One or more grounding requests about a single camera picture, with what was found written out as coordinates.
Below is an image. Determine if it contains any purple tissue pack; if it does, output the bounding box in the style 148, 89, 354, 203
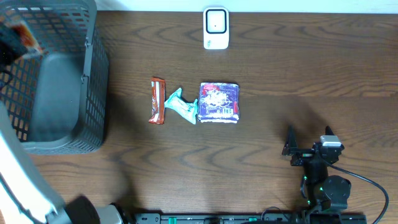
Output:
198, 82, 239, 124

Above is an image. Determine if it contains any white barcode scanner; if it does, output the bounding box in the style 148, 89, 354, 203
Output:
203, 7, 229, 50

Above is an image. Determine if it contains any grey plastic mesh basket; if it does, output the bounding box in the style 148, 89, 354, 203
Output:
1, 0, 109, 154

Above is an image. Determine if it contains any red-brown chocolate bar wrapper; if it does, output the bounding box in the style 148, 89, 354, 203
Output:
149, 77, 165, 124

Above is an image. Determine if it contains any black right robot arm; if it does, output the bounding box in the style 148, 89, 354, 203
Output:
282, 126, 351, 213

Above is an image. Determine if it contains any orange snack packet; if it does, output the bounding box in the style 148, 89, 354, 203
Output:
11, 21, 43, 59

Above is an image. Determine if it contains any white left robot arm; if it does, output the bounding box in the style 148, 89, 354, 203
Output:
1, 44, 100, 223

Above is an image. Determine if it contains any teal wet wipe packet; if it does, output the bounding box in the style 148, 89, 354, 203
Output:
165, 88, 198, 124

